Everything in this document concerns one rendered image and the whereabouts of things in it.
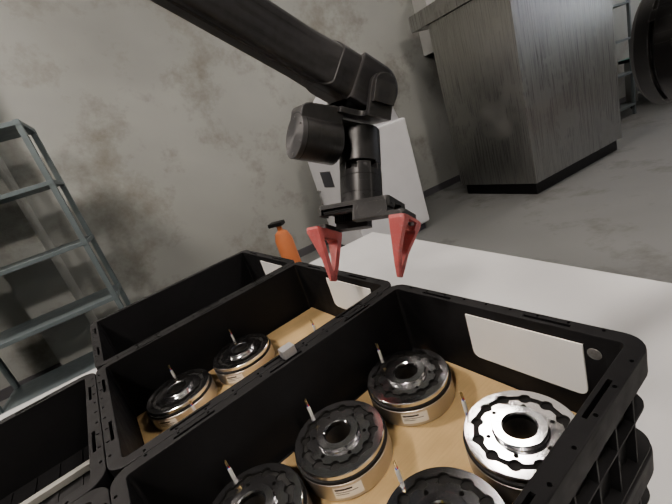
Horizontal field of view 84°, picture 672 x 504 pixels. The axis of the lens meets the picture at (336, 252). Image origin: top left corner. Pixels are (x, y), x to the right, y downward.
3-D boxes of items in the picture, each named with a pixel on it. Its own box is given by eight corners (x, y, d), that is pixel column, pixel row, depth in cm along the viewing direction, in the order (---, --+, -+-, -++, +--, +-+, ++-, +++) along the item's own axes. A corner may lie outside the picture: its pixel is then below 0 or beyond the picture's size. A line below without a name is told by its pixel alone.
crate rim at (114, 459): (300, 270, 80) (297, 260, 79) (400, 296, 56) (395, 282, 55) (102, 381, 61) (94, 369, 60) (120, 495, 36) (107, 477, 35)
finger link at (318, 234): (353, 278, 46) (351, 204, 48) (306, 281, 50) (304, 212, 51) (375, 280, 52) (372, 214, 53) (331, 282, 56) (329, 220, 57)
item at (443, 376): (411, 342, 53) (410, 339, 52) (467, 372, 44) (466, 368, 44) (353, 381, 49) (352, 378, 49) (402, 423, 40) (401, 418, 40)
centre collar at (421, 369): (408, 356, 49) (407, 352, 49) (435, 371, 45) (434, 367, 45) (379, 376, 47) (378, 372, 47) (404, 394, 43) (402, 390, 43)
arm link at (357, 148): (387, 121, 51) (364, 137, 56) (343, 110, 48) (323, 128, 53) (389, 170, 50) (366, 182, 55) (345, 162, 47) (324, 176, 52)
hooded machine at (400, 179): (366, 260, 330) (311, 83, 284) (333, 250, 387) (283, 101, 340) (432, 226, 359) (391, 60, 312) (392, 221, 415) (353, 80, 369)
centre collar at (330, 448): (341, 411, 44) (339, 407, 44) (369, 430, 40) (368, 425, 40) (308, 440, 41) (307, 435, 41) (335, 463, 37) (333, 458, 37)
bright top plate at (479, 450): (491, 383, 41) (490, 378, 41) (600, 416, 34) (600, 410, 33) (444, 451, 35) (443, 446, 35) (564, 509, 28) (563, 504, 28)
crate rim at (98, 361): (248, 257, 105) (244, 249, 104) (300, 270, 80) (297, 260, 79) (94, 332, 85) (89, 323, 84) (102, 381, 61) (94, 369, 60)
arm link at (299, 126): (399, 74, 47) (362, 88, 55) (317, 47, 42) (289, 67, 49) (387, 170, 49) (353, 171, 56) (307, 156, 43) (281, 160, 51)
